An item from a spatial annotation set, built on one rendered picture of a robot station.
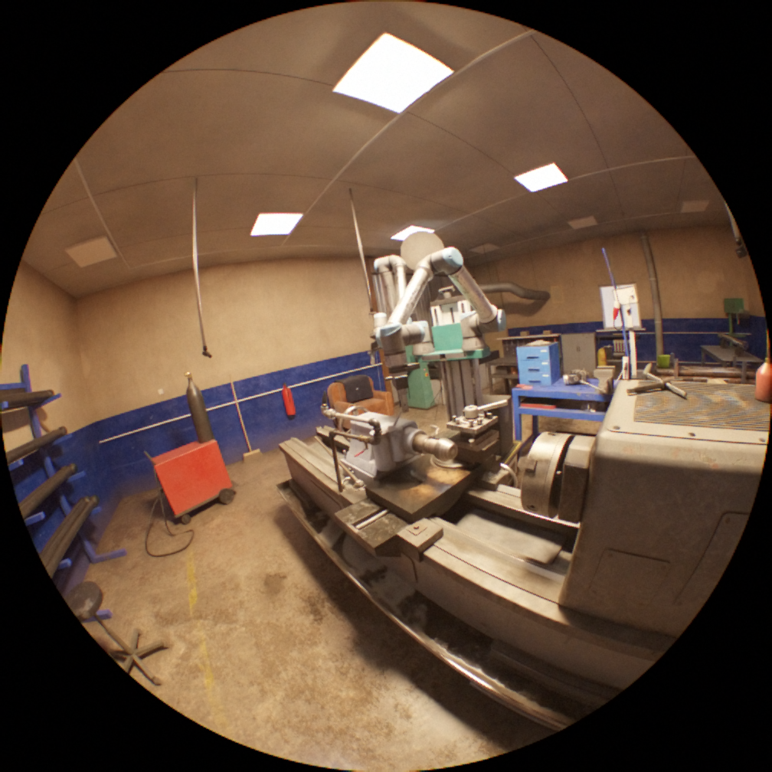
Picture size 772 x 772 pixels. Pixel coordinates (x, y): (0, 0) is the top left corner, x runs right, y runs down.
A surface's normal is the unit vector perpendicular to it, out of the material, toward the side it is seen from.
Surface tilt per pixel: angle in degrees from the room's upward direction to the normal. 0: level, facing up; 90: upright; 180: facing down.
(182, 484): 90
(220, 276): 90
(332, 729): 0
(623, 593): 90
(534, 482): 71
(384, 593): 0
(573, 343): 90
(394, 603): 0
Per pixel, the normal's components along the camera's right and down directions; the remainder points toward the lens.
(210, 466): 0.83, -0.05
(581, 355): -0.78, 0.24
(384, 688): -0.18, -0.97
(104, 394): 0.60, 0.04
